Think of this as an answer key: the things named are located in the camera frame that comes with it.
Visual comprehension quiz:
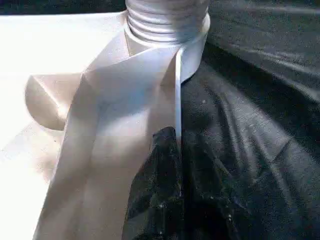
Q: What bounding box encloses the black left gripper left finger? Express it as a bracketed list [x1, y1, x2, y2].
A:
[121, 126, 186, 240]

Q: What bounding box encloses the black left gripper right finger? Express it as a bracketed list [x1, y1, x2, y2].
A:
[181, 129, 254, 240]

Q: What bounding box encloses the white plastic table top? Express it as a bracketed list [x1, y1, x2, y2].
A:
[0, 11, 211, 240]

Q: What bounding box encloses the white plastic table leg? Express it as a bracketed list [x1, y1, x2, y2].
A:
[124, 0, 211, 44]

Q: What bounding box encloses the black plastic mat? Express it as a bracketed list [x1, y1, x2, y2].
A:
[0, 0, 320, 240]

